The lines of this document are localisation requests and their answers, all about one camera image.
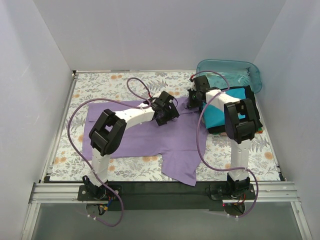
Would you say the teal folded t shirt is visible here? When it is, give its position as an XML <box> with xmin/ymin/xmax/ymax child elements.
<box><xmin>203</xmin><ymin>87</ymin><xmax>246</xmax><ymax>129</ymax></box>

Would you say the floral table mat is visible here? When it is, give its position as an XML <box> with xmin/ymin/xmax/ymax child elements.
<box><xmin>47</xmin><ymin>71</ymin><xmax>281</xmax><ymax>182</ymax></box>

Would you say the aluminium frame rail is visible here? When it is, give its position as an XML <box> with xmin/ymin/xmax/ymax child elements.
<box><xmin>28</xmin><ymin>181</ymin><xmax>300</xmax><ymax>203</ymax></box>

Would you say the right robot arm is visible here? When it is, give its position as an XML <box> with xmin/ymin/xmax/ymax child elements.
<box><xmin>188</xmin><ymin>75</ymin><xmax>259</xmax><ymax>199</ymax></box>

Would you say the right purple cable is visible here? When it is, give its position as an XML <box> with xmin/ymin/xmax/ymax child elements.
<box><xmin>190</xmin><ymin>71</ymin><xmax>260</xmax><ymax>219</ymax></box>

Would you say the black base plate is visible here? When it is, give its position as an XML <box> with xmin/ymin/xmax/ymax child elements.
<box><xmin>77</xmin><ymin>181</ymin><xmax>256</xmax><ymax>212</ymax></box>

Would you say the purple t shirt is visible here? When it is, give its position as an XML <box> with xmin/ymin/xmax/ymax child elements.
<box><xmin>81</xmin><ymin>96</ymin><xmax>208</xmax><ymax>187</ymax></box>

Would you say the teal plastic bin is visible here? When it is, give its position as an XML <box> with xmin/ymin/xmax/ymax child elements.
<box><xmin>196</xmin><ymin>59</ymin><xmax>263</xmax><ymax>94</ymax></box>

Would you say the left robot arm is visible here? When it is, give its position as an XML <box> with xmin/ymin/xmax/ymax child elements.
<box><xmin>82</xmin><ymin>91</ymin><xmax>180</xmax><ymax>200</ymax></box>

